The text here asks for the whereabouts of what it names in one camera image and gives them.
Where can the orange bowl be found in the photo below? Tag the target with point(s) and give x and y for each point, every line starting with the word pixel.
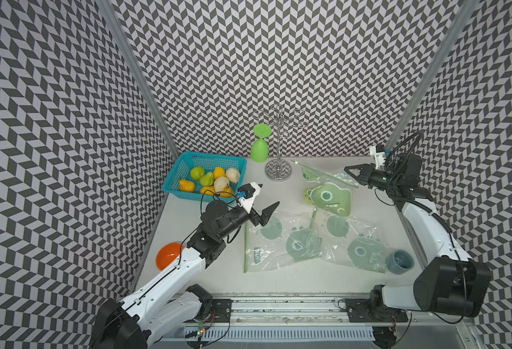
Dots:
pixel 167 255

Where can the aluminium front rail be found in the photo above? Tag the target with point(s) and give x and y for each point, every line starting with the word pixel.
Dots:
pixel 286 311

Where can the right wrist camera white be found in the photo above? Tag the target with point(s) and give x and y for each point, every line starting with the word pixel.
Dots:
pixel 379 155

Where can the zip-top bag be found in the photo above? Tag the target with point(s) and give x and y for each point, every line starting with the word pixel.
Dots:
pixel 349 241
pixel 285 240
pixel 332 191

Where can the green pear bag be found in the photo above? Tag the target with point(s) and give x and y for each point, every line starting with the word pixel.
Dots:
pixel 197 173
pixel 207 180

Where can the teal plastic basket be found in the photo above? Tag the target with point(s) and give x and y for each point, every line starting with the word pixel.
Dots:
pixel 188 160

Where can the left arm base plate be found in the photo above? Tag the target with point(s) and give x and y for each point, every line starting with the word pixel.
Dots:
pixel 215 311

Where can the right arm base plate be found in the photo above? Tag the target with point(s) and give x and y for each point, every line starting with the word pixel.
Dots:
pixel 361 310

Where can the green plastic wine glass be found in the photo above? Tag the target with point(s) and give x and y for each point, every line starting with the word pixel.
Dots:
pixel 260 148

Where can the cream pear bag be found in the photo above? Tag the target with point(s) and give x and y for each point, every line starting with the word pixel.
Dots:
pixel 221 183
pixel 233 175

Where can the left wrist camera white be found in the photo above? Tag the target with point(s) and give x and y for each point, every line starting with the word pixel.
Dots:
pixel 246 204

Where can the chrome glass holder stand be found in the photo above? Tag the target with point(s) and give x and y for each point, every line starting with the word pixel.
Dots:
pixel 282 121

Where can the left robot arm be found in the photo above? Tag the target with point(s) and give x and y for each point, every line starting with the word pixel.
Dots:
pixel 148 314

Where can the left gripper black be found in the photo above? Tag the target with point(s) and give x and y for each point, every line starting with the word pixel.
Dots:
pixel 266 213

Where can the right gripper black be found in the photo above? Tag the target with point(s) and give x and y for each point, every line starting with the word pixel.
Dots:
pixel 364 173

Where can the yellow pear bag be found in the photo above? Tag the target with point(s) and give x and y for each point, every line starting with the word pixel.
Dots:
pixel 186 186
pixel 227 192
pixel 218 172
pixel 208 190

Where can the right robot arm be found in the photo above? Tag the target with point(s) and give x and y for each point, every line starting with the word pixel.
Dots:
pixel 451 283

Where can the grey-blue cup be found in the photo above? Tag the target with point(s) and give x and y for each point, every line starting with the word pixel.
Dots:
pixel 399 262

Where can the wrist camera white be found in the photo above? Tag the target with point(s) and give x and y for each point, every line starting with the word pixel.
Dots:
pixel 246 204
pixel 379 155

